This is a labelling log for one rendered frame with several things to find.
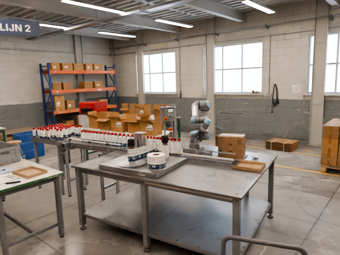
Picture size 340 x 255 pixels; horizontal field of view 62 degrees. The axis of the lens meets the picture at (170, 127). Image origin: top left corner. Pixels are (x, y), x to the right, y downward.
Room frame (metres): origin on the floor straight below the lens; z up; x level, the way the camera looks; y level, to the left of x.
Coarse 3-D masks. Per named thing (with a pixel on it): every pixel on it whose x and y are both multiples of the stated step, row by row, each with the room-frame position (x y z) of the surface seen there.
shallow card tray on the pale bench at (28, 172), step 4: (24, 168) 3.29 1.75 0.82; (28, 168) 3.33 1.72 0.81; (32, 168) 3.35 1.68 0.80; (36, 168) 3.30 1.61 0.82; (40, 168) 3.26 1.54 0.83; (12, 172) 3.17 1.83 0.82; (16, 172) 3.21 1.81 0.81; (20, 172) 3.23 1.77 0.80; (24, 172) 3.22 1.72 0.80; (28, 172) 3.22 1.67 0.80; (32, 172) 3.21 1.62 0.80; (36, 172) 3.21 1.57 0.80; (40, 172) 3.11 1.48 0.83; (44, 172) 3.14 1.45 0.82; (20, 176) 3.07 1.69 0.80; (24, 176) 3.03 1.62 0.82; (28, 176) 2.99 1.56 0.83; (32, 176) 3.02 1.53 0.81; (36, 176) 3.06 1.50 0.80
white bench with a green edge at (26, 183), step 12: (12, 168) 3.39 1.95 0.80; (48, 168) 3.34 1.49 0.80; (24, 180) 2.94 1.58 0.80; (36, 180) 2.94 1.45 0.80; (48, 180) 3.09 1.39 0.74; (0, 192) 2.66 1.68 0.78; (12, 192) 2.79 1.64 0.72; (60, 192) 3.18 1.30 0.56; (0, 204) 2.69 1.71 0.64; (60, 204) 3.17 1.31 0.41; (0, 216) 2.68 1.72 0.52; (12, 216) 3.35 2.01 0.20; (60, 216) 3.15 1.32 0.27; (0, 228) 2.67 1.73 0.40; (24, 228) 3.07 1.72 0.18; (48, 228) 3.04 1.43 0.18; (60, 228) 3.14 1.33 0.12; (24, 240) 2.84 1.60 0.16
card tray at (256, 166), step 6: (240, 162) 3.23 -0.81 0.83; (246, 162) 3.20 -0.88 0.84; (252, 162) 3.16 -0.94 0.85; (258, 162) 3.13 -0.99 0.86; (264, 162) 3.09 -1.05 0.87; (234, 168) 3.01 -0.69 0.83; (240, 168) 2.98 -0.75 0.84; (246, 168) 2.94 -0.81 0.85; (252, 168) 2.91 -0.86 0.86; (258, 168) 2.88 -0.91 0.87
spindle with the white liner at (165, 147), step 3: (162, 135) 3.30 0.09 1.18; (165, 135) 3.28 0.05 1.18; (162, 138) 3.27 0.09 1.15; (165, 138) 3.26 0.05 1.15; (162, 141) 3.27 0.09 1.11; (165, 141) 3.26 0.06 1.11; (162, 144) 3.30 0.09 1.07; (165, 144) 3.27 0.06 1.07; (162, 147) 3.27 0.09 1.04; (165, 147) 3.26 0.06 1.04; (168, 147) 3.30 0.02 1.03; (162, 150) 3.27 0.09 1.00; (165, 150) 3.26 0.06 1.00; (168, 150) 3.29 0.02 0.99; (165, 153) 3.26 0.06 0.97; (168, 153) 3.29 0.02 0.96; (165, 156) 3.26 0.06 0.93; (168, 156) 3.28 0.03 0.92; (165, 159) 3.26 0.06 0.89; (168, 159) 3.28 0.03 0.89
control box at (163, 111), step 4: (160, 108) 3.68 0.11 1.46; (164, 108) 3.64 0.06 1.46; (160, 112) 3.69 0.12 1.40; (164, 112) 3.64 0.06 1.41; (172, 112) 3.68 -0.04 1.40; (160, 116) 3.69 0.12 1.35; (164, 116) 3.64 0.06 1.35; (172, 116) 3.68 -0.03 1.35; (160, 120) 3.70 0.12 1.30; (164, 120) 3.64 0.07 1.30; (168, 120) 3.66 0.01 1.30; (172, 120) 3.68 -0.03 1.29
